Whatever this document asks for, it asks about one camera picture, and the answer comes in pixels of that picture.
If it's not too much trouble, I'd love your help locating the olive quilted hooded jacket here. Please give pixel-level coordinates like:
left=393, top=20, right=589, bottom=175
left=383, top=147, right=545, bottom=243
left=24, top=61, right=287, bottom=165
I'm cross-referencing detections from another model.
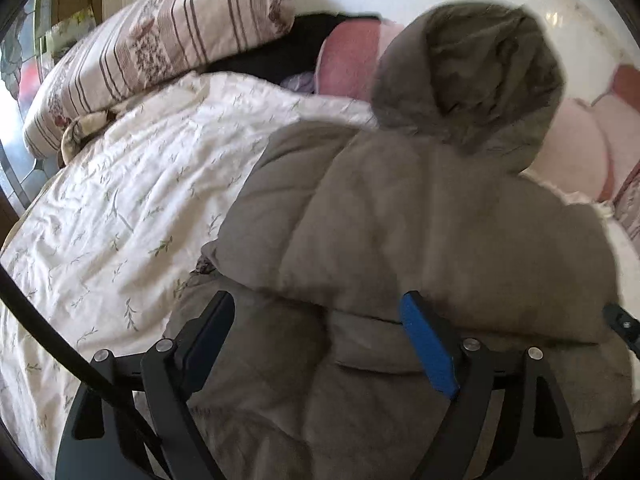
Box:
left=167, top=1, right=631, bottom=479

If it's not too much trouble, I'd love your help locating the pink padded headboard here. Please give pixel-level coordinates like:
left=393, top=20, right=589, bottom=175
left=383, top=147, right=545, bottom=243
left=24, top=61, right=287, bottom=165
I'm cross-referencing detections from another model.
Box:
left=314, top=18, right=640, bottom=241

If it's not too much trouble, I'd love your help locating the white floral bed quilt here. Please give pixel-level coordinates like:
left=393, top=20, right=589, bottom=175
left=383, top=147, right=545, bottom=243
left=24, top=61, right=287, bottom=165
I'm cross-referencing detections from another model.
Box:
left=1, top=73, right=392, bottom=479

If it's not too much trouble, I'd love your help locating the stained glass window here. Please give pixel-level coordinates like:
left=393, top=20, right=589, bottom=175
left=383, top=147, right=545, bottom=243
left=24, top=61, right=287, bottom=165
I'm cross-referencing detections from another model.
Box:
left=1, top=0, right=58, bottom=214

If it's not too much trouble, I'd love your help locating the striped floral pillow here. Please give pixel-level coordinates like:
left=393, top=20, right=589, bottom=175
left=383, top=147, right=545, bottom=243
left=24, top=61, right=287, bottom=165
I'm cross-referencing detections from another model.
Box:
left=23, top=0, right=295, bottom=159

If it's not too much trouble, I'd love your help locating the black garment behind pillow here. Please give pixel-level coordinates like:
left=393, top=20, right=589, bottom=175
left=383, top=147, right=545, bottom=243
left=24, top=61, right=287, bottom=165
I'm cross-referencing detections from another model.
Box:
left=204, top=13, right=381, bottom=94

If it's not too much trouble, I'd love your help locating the black cable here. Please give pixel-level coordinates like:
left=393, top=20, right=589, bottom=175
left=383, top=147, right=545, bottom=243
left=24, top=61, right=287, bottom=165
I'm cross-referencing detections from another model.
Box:
left=0, top=263, right=166, bottom=480

